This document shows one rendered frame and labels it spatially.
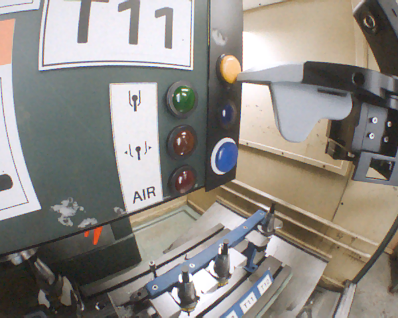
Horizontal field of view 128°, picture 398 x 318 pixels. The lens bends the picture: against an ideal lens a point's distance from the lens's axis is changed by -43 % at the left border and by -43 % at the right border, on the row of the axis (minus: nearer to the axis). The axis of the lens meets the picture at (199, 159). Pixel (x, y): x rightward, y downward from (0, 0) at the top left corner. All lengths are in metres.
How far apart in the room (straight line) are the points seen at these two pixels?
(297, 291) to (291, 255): 0.22
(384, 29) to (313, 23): 0.76
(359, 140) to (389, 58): 0.09
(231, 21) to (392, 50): 0.15
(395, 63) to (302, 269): 1.01
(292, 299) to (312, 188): 0.58
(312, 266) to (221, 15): 1.10
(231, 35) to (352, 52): 0.73
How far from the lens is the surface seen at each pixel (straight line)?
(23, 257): 0.34
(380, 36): 0.20
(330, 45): 0.88
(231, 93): 0.16
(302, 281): 1.07
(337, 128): 0.19
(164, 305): 0.43
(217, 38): 0.15
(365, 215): 0.94
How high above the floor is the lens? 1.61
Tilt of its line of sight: 20 degrees down
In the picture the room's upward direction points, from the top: 1 degrees clockwise
